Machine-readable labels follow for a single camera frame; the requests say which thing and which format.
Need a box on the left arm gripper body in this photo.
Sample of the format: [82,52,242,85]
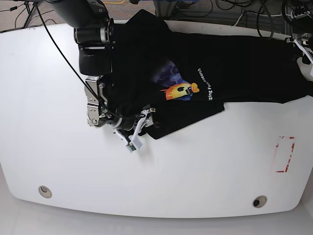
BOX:
[285,33,313,65]

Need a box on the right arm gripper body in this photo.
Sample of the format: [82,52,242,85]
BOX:
[112,107,156,144]

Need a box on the black t-shirt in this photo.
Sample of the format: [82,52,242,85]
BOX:
[109,10,313,139]

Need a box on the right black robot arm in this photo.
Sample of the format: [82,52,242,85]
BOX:
[48,0,156,151]

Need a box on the white power strip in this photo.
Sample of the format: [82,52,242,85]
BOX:
[291,6,313,20]

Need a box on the red tape rectangle marking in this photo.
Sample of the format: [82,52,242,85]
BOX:
[272,136,295,173]

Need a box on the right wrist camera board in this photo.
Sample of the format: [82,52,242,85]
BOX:
[126,143,136,153]

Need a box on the left table cable grommet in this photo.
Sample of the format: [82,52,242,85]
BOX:
[38,186,52,199]

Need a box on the table cable grommet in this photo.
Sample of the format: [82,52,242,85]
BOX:
[38,186,52,199]
[252,195,267,208]

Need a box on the right table cable grommet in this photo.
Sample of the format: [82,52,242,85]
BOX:
[252,195,267,208]

